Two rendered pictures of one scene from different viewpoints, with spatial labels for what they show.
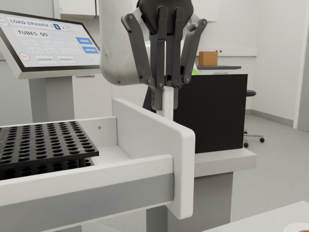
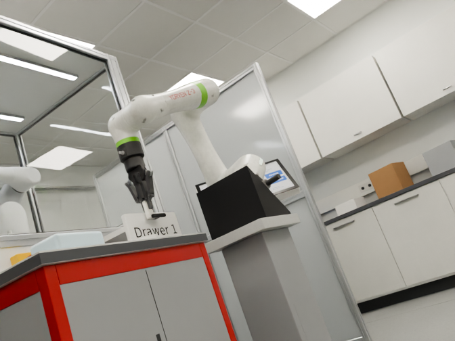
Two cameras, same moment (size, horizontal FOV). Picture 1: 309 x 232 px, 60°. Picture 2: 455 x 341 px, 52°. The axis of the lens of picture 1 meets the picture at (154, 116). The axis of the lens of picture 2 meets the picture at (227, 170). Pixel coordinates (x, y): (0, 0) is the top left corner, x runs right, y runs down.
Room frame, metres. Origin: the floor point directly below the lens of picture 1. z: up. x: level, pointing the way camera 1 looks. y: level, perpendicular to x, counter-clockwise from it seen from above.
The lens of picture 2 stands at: (-0.38, -1.50, 0.54)
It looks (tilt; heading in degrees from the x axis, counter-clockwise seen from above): 15 degrees up; 51
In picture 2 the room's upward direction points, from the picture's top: 20 degrees counter-clockwise
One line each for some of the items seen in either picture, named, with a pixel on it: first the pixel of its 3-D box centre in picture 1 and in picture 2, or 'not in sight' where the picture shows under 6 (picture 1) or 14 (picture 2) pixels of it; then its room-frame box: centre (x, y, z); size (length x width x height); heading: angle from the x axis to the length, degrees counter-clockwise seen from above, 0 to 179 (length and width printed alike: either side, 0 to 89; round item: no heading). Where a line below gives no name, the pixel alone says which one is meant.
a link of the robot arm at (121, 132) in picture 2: not in sight; (124, 128); (0.40, -0.02, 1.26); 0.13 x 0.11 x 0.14; 105
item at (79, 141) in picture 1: (79, 135); not in sight; (0.38, 0.11, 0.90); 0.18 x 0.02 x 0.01; 24
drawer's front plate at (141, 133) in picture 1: (141, 142); (154, 226); (0.42, 0.02, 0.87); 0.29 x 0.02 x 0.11; 24
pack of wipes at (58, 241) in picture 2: not in sight; (68, 246); (-0.03, -0.39, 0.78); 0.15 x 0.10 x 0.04; 27
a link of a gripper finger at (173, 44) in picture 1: (173, 49); (144, 186); (0.41, -0.03, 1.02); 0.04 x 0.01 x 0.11; 24
